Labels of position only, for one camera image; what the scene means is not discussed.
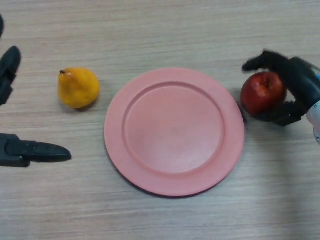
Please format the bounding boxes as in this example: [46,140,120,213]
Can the red apple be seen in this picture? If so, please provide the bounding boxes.
[240,71,288,116]

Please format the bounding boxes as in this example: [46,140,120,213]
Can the yellow pear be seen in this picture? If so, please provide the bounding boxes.
[58,66,101,109]

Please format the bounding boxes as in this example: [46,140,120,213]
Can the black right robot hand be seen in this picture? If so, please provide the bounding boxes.
[241,49,320,128]

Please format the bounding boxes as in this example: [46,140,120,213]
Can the pink round plate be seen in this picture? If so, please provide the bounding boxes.
[103,66,246,199]

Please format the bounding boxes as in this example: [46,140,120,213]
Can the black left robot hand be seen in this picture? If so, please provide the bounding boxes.
[0,13,73,168]

